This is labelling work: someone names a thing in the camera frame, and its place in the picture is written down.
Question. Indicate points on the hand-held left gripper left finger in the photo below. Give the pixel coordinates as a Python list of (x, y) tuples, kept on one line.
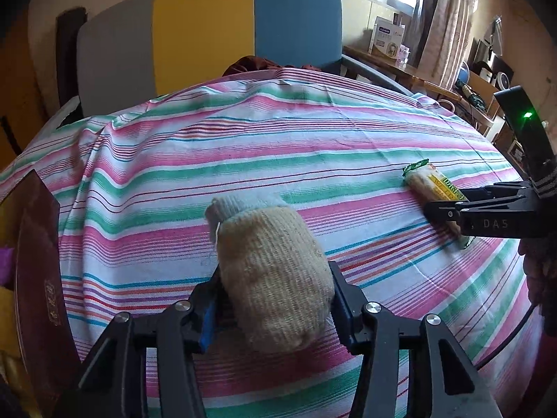
[(208, 322)]

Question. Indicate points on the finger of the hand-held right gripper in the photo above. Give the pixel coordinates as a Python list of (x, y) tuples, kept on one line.
[(478, 222), (500, 192)]

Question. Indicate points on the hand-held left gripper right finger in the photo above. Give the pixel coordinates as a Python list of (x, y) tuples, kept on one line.
[(343, 309)]

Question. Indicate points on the green-edged snack packet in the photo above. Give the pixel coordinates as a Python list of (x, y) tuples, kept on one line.
[(428, 183)]

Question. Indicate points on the beige knit sock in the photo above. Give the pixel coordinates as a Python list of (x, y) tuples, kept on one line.
[(270, 270)]

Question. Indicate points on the gold tin box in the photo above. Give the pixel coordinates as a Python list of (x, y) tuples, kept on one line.
[(35, 270)]

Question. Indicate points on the purple packet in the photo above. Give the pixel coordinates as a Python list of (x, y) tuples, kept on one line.
[(5, 265)]

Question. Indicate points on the person's right hand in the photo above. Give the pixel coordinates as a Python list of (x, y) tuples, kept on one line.
[(539, 278)]

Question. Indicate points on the white side table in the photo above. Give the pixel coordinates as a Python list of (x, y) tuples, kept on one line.
[(491, 126)]

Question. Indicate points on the black speaker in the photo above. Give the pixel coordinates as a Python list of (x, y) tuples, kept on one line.
[(500, 76)]

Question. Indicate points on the white mug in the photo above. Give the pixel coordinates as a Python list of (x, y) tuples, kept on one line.
[(446, 105)]

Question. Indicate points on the blue ball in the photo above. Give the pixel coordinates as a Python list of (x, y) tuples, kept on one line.
[(463, 74)]

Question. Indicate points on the white desk lamp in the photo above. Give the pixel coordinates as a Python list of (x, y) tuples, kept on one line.
[(496, 37)]

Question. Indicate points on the wooden shelf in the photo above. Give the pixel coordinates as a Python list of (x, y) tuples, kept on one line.
[(413, 76)]

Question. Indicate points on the striped side curtain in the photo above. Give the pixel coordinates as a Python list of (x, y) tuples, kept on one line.
[(452, 30)]

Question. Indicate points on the small pink bottle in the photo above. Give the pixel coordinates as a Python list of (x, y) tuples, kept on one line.
[(404, 55)]

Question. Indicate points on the white carton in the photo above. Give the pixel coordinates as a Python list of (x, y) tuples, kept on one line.
[(385, 37)]

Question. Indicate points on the striped pink green tablecloth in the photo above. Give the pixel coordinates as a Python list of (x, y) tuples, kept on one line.
[(261, 139)]

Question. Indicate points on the white foam block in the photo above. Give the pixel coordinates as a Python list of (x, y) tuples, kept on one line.
[(65, 113)]

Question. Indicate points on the maroon cloth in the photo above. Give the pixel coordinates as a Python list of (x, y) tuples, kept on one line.
[(248, 65)]

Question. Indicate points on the grey yellow blue chair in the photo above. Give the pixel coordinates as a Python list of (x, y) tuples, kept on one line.
[(204, 30)]

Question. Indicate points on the wooden wardrobe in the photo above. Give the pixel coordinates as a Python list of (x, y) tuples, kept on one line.
[(21, 96)]

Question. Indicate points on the black rolled mat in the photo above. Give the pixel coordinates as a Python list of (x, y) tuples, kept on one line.
[(69, 52)]

